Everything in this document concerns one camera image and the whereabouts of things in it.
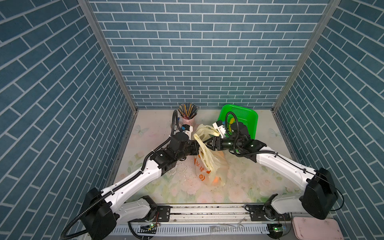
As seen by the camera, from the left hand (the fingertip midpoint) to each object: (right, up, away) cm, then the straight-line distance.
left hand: (202, 143), depth 76 cm
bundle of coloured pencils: (-10, +19, +29) cm, 36 cm away
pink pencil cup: (-7, +11, +27) cm, 30 cm away
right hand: (+1, +1, -2) cm, 2 cm away
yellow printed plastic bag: (+4, -10, -5) cm, 12 cm away
